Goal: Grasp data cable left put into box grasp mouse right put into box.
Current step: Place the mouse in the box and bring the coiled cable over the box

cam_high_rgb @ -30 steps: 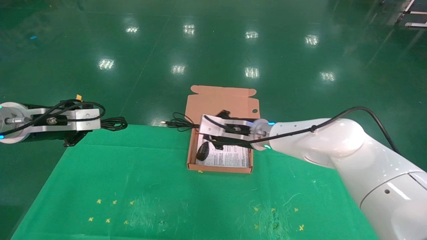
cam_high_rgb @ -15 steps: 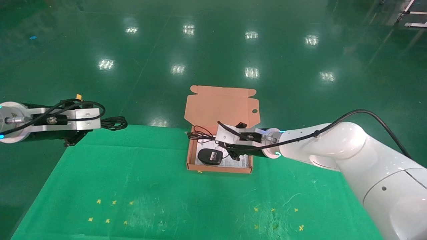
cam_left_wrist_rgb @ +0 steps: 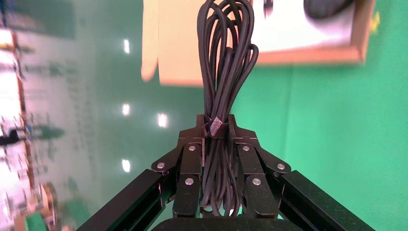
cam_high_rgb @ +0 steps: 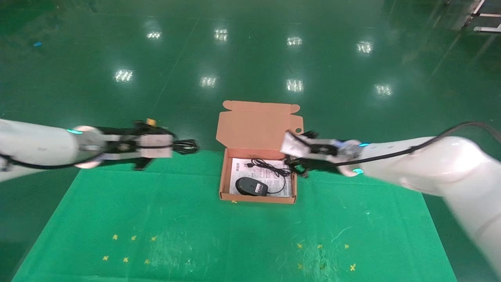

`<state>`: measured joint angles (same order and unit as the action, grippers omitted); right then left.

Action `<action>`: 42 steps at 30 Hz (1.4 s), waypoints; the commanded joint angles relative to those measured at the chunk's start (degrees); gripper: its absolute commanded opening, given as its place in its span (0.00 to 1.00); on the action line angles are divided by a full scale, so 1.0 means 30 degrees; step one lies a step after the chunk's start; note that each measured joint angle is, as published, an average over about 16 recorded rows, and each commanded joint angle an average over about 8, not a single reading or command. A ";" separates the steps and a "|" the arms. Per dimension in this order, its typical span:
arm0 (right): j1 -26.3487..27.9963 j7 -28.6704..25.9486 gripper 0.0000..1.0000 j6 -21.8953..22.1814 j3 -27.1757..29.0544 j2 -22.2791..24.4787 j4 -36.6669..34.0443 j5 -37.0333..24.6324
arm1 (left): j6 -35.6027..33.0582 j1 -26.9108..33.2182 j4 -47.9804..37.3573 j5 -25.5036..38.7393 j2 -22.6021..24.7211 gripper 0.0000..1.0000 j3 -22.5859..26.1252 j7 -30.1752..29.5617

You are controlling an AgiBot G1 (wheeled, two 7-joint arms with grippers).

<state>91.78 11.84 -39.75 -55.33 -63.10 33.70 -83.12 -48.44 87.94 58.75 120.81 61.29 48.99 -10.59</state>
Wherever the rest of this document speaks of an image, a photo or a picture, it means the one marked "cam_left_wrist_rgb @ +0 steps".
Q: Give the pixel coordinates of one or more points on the white printed instruction sheet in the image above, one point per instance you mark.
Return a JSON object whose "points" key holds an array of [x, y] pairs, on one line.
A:
{"points": [[287, 32]]}

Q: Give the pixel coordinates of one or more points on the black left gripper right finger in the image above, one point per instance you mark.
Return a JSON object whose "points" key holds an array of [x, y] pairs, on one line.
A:
{"points": [[251, 165]]}

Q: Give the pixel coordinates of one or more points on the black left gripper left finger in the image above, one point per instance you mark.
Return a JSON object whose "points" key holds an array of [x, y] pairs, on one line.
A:
{"points": [[189, 165]]}

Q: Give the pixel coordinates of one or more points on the orange cardboard box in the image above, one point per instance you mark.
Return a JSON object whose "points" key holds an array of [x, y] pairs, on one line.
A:
{"points": [[178, 47]]}

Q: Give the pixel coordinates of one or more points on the green table mat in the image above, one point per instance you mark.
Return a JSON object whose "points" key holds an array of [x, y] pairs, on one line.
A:
{"points": [[350, 127]]}

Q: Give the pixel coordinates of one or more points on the yellow tape marker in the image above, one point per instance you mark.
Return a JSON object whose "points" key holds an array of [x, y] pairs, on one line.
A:
{"points": [[376, 22]]}

